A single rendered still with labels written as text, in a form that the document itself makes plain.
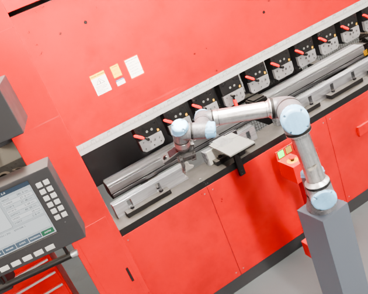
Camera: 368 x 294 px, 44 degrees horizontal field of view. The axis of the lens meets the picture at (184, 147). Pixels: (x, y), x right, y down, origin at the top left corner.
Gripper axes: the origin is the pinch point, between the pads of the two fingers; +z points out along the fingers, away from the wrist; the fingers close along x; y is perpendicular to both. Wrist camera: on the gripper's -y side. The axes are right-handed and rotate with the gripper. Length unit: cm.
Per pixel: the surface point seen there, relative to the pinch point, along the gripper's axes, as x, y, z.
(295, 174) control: 0, 68, 51
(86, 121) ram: 48, -39, 3
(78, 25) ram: 79, -27, -35
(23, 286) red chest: -3, -106, 70
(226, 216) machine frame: -1, 24, 76
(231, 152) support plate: 20, 34, 35
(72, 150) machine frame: 25, -49, -6
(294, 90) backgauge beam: 75, 107, 73
